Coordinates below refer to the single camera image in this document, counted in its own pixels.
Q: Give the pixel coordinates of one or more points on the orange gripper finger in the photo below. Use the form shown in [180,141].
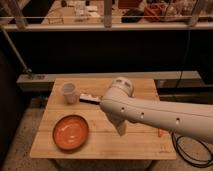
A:
[160,132]

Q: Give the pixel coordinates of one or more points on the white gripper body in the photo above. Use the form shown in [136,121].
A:
[121,128]

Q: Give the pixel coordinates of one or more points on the orange ceramic bowl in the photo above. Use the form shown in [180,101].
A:
[70,132]

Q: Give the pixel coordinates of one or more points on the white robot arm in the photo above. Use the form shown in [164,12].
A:
[192,120]

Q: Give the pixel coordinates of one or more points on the wooden table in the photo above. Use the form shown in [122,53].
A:
[140,141]

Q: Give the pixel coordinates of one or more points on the black and white box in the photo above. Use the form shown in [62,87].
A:
[88,98]

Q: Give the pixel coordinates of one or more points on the translucent plastic cup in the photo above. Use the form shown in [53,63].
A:
[69,92]

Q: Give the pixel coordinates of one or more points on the diagonal metal pole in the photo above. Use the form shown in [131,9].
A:
[26,69]

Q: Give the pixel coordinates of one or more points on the metal rail beam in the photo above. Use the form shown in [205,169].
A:
[166,79]

